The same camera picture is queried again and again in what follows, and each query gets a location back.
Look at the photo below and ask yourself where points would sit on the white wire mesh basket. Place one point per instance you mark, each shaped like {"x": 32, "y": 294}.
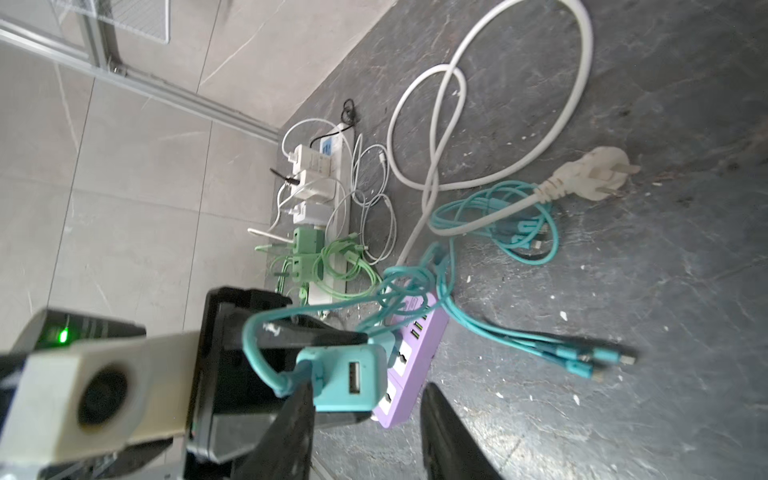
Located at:
{"x": 147, "y": 18}

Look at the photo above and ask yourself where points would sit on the white charger with cable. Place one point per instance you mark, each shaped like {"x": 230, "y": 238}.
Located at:
{"x": 370, "y": 171}

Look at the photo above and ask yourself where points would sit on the white pastel power strip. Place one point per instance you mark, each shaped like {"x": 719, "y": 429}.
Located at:
{"x": 337, "y": 144}

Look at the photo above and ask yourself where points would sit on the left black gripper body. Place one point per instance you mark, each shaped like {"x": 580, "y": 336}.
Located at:
{"x": 232, "y": 408}

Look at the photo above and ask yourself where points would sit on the green charger plug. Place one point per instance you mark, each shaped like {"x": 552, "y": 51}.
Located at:
{"x": 306, "y": 268}
{"x": 308, "y": 240}

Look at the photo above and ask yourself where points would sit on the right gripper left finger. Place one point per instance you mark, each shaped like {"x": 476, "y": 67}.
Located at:
{"x": 285, "y": 450}

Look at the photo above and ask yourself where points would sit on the purple power strip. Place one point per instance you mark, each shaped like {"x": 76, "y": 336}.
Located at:
{"x": 417, "y": 343}

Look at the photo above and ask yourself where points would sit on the teal charger plug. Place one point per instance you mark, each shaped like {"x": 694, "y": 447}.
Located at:
{"x": 350, "y": 378}

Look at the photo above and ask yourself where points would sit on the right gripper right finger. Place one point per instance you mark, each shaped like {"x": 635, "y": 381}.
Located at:
{"x": 449, "y": 450}

